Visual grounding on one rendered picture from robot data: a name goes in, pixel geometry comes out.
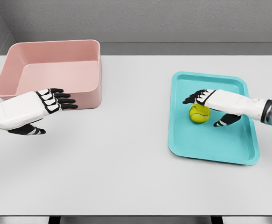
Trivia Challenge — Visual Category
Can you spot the pink basket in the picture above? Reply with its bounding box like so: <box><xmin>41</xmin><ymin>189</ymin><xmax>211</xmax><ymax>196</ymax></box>
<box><xmin>0</xmin><ymin>39</ymin><xmax>103</xmax><ymax>110</ymax></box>

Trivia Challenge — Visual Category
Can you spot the yellow-green tennis ball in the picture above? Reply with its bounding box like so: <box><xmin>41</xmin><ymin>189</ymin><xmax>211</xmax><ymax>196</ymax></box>
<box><xmin>188</xmin><ymin>104</ymin><xmax>211</xmax><ymax>124</ymax></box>

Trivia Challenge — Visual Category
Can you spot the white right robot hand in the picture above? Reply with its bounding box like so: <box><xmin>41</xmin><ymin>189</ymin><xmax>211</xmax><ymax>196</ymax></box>
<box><xmin>181</xmin><ymin>89</ymin><xmax>242</xmax><ymax>128</ymax></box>

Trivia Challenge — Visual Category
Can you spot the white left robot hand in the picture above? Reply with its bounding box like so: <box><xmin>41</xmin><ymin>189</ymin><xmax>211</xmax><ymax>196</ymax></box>
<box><xmin>0</xmin><ymin>88</ymin><xmax>78</xmax><ymax>135</ymax></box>

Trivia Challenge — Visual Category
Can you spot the blue tray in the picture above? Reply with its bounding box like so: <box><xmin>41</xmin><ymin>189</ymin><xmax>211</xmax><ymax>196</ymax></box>
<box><xmin>167</xmin><ymin>71</ymin><xmax>260</xmax><ymax>166</ymax></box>

